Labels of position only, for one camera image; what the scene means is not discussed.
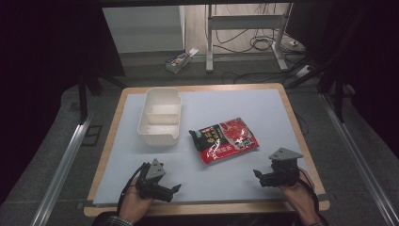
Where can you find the black metal stand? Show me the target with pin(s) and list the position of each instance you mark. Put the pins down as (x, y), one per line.
(338, 100)
(83, 100)

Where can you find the white cabinet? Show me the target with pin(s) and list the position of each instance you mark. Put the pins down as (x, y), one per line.
(144, 28)

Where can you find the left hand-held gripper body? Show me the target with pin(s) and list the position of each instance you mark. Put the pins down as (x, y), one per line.
(150, 185)

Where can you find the white metal desk frame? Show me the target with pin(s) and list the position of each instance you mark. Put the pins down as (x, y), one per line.
(247, 22)

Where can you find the person's left hand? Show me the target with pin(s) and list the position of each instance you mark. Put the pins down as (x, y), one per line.
(133, 205)

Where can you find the aluminium rail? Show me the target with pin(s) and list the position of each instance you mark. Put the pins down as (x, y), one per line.
(360, 163)
(59, 175)

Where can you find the person's right hand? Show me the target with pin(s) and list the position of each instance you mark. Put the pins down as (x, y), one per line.
(301, 197)

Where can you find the white plastic container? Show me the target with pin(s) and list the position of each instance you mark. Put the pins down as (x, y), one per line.
(160, 119)

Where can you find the red and black food packet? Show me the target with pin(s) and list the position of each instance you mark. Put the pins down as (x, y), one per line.
(226, 141)

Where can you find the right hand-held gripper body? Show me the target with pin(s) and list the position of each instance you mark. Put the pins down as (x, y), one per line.
(284, 174)

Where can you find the small printed cardboard box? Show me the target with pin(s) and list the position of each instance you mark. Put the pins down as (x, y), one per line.
(178, 61)

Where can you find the black floor plate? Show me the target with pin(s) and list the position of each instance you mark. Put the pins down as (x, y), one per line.
(92, 135)

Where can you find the light blue table mat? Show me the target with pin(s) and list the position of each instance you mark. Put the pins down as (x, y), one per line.
(238, 106)

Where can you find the white power strip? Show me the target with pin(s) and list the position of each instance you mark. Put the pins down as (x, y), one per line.
(304, 70)

